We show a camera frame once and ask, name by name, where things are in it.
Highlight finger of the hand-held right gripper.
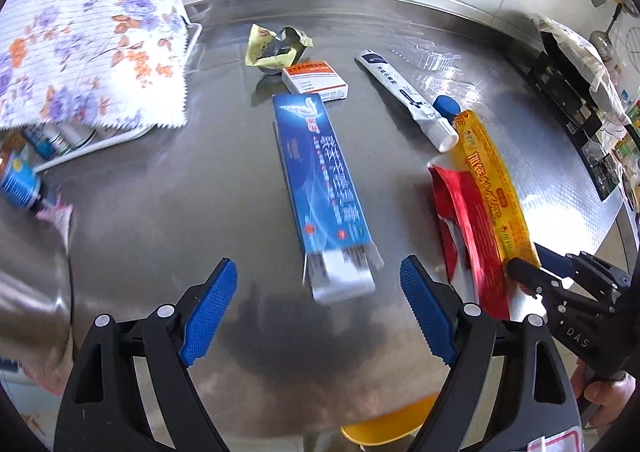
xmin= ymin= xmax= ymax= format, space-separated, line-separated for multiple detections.
xmin=506 ymin=258 xmax=563 ymax=303
xmin=534 ymin=242 xmax=576 ymax=279

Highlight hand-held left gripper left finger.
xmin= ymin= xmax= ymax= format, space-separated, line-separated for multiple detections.
xmin=56 ymin=258 xmax=238 ymax=452

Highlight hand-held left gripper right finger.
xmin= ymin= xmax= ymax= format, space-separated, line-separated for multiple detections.
xmin=399 ymin=255 xmax=583 ymax=452

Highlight red yellow snack wrapper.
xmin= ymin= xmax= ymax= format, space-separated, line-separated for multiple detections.
xmin=427 ymin=109 xmax=543 ymax=322

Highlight yellow plastic bin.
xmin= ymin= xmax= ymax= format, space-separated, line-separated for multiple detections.
xmin=340 ymin=394 xmax=441 ymax=448

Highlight blue toothpaste box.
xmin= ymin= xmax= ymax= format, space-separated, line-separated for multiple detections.
xmin=272 ymin=93 xmax=385 ymax=307

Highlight white toothpaste tube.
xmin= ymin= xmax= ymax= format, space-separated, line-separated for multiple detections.
xmin=355 ymin=49 xmax=461 ymax=153

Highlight small white orange medicine box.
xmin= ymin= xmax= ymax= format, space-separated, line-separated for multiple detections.
xmin=281 ymin=60 xmax=351 ymax=104

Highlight person's right hand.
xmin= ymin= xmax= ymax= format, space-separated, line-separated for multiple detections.
xmin=570 ymin=361 xmax=639 ymax=427

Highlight black gas stove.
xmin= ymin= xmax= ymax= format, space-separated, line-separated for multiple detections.
xmin=530 ymin=29 xmax=626 ymax=200

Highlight large steel pot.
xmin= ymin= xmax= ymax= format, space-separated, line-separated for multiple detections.
xmin=0 ymin=202 xmax=76 ymax=383

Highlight blue bottle cap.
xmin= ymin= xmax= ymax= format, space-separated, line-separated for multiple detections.
xmin=432 ymin=96 xmax=461 ymax=119

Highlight crumpled plastic bag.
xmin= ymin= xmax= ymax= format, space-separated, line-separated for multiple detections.
xmin=532 ymin=14 xmax=631 ymax=125

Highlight small bottles under cloth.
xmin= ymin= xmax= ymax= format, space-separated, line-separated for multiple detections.
xmin=25 ymin=124 xmax=98 ymax=158

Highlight metal ladle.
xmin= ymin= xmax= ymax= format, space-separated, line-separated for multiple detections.
xmin=590 ymin=2 xmax=623 ymax=60

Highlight blue can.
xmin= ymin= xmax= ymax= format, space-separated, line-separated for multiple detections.
xmin=0 ymin=144 xmax=48 ymax=210

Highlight clear plastic packaging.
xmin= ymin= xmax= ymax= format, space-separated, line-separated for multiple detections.
xmin=387 ymin=49 xmax=458 ymax=73

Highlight crumpled yellow foil wrapper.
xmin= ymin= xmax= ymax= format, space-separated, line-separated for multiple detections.
xmin=244 ymin=24 xmax=315 ymax=77

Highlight floral printed cloth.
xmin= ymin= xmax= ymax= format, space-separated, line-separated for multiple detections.
xmin=0 ymin=0 xmax=190 ymax=129

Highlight round wire rack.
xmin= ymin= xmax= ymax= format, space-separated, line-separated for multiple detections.
xmin=622 ymin=24 xmax=640 ymax=68

